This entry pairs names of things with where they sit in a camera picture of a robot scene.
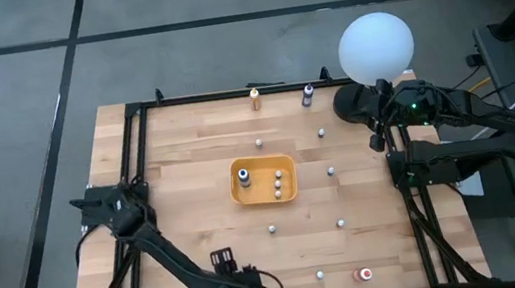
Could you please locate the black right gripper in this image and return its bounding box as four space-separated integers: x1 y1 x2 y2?
348 76 407 157

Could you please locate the large blue food coloring bottle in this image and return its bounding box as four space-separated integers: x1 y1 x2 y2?
236 166 253 189

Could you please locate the large red food coloring bottle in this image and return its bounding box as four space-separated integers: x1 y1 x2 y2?
353 265 375 284

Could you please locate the large purple food coloring bottle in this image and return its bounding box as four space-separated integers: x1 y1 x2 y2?
298 83 318 109

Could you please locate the large orange food coloring bottle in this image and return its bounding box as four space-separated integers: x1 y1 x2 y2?
248 86 264 112

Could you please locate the white globe table lamp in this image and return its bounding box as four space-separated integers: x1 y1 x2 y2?
320 7 425 128

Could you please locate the yellow plastic tray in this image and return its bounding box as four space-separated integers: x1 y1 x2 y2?
225 150 302 211

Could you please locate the black power adapter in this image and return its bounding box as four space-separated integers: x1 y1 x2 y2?
464 51 481 69

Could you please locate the white paper sheet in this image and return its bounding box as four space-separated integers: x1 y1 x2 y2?
454 171 486 202

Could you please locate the short yellow power cord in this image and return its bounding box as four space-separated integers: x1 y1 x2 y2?
468 75 494 94

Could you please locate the black floor power cable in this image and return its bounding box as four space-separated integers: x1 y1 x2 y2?
69 225 100 268

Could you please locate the black aluminium table frame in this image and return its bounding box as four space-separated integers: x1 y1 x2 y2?
40 45 495 288

